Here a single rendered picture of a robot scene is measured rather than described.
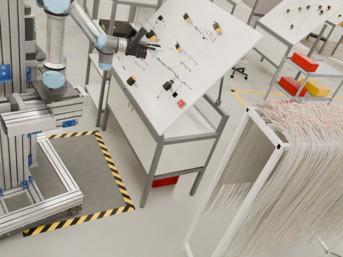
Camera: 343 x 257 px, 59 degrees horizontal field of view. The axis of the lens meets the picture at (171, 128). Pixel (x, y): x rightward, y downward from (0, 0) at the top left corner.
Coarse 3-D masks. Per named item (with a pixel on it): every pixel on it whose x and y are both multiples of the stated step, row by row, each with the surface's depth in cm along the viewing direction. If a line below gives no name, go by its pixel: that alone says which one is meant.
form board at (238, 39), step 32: (192, 0) 268; (160, 32) 275; (192, 32) 251; (224, 32) 231; (256, 32) 214; (128, 64) 282; (160, 64) 257; (192, 64) 236; (224, 64) 218; (160, 96) 241; (192, 96) 223; (160, 128) 227
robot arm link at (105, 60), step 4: (100, 52) 165; (100, 56) 166; (104, 56) 165; (108, 56) 165; (112, 56) 167; (100, 60) 167; (104, 60) 166; (108, 60) 167; (100, 64) 168; (104, 64) 167; (108, 64) 168; (100, 68) 170; (104, 68) 169; (108, 68) 170
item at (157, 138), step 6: (114, 72) 289; (114, 78) 291; (120, 78) 281; (120, 84) 279; (126, 90) 269; (132, 96) 260; (132, 102) 260; (138, 108) 250; (138, 114) 251; (144, 114) 243; (144, 120) 242; (150, 126) 235; (150, 132) 236; (156, 132) 228; (156, 138) 228; (162, 138) 229
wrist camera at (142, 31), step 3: (141, 27) 166; (141, 30) 163; (144, 30) 163; (138, 33) 165; (141, 33) 163; (144, 33) 164; (135, 36) 166; (138, 36) 164; (141, 36) 164; (132, 39) 167; (135, 39) 164; (138, 39) 165; (132, 42) 165; (135, 42) 165; (132, 45) 166
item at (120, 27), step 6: (102, 24) 311; (108, 24) 310; (114, 24) 315; (120, 24) 319; (126, 24) 324; (108, 30) 297; (114, 30) 302; (120, 30) 306; (114, 36) 299; (120, 36) 302
